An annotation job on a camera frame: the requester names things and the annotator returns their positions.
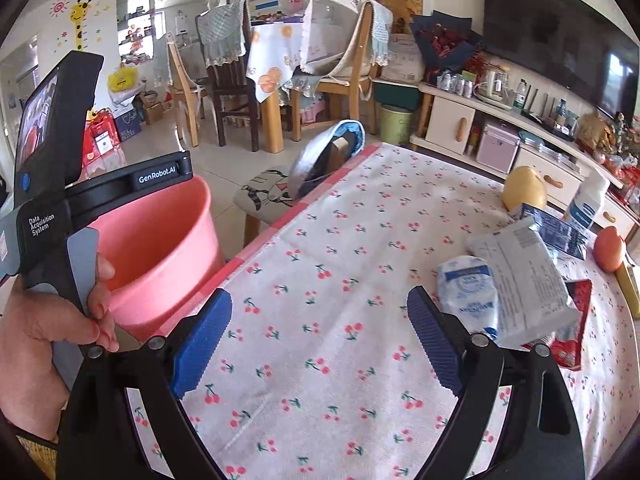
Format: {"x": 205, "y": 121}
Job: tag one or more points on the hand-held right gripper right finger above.
{"x": 435, "y": 345}

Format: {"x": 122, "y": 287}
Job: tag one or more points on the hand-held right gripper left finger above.
{"x": 200, "y": 345}

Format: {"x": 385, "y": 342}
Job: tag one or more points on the white blue tissue pack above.
{"x": 467, "y": 295}

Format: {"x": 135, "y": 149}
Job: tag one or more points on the pink plastic bucket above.
{"x": 160, "y": 255}

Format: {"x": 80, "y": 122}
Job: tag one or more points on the white printed plastic packet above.
{"x": 525, "y": 285}

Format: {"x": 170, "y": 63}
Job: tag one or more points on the red snack wrapper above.
{"x": 580, "y": 310}

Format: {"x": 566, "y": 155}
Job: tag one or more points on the blue white milk carton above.
{"x": 555, "y": 230}

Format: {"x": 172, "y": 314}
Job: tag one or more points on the green trash bin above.
{"x": 396, "y": 125}

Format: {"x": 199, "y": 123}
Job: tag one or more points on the person's left hand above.
{"x": 35, "y": 350}

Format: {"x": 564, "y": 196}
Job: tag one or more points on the red gift box white label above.
{"x": 102, "y": 137}

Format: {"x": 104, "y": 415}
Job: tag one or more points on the cherry print tablecloth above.
{"x": 325, "y": 260}

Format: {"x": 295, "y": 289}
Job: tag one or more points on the cardboard box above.
{"x": 154, "y": 109}

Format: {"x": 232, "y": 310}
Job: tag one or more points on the cat print seat cushion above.
{"x": 260, "y": 190}

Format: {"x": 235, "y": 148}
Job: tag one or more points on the yellow bag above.
{"x": 122, "y": 79}

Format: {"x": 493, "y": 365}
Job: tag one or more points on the yellow pomelo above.
{"x": 522, "y": 190}

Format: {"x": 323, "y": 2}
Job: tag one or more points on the light wooden chair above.
{"x": 182, "y": 90}
{"x": 354, "y": 110}

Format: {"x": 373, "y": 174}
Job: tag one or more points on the orange round fruit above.
{"x": 609, "y": 250}

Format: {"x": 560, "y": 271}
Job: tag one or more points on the yellow banana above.
{"x": 629, "y": 290}

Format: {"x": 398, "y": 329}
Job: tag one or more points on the pink storage case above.
{"x": 497, "y": 150}

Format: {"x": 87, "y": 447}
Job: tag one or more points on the white bottle blue label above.
{"x": 585, "y": 205}

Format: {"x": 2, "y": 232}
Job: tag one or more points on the white TV cabinet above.
{"x": 450, "y": 125}

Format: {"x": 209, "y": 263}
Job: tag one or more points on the dark wooden chair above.
{"x": 232, "y": 90}

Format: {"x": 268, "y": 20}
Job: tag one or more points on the black router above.
{"x": 550, "y": 125}

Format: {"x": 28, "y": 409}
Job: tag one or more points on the dark green box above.
{"x": 395, "y": 94}

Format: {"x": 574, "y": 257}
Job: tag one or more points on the pack of small bottles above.
{"x": 455, "y": 84}

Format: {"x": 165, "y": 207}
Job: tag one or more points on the green label water bottle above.
{"x": 520, "y": 96}

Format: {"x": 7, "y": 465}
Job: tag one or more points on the gold ornament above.
{"x": 592, "y": 132}

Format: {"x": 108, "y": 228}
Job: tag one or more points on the grey quilted chair cover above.
{"x": 220, "y": 30}

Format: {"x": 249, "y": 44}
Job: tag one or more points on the beige kitchen appliance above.
{"x": 492, "y": 85}

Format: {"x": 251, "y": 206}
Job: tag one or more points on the dining table orange print cloth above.
{"x": 272, "y": 60}

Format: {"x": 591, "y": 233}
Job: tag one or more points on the white rice bag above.
{"x": 402, "y": 60}

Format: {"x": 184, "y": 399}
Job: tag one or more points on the dark blue flower bouquet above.
{"x": 445, "y": 40}

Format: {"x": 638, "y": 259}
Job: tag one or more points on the light blue chair cover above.
{"x": 381, "y": 35}

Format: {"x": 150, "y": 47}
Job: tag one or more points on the black television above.
{"x": 550, "y": 25}

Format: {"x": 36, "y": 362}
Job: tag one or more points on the giraffe height wall sticker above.
{"x": 82, "y": 20}

